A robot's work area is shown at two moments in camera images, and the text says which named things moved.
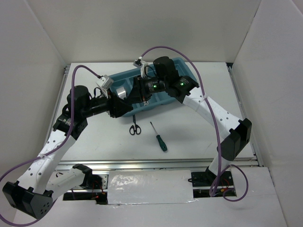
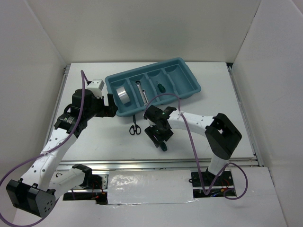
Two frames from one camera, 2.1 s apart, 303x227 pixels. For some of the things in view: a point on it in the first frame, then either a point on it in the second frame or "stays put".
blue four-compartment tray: [152, 88] stays put
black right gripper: [138, 92] to [151, 132]
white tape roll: [121, 92] stays put
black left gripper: [117, 107] to [107, 111]
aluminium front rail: [199, 165] stays put
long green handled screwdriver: [162, 145] stays put
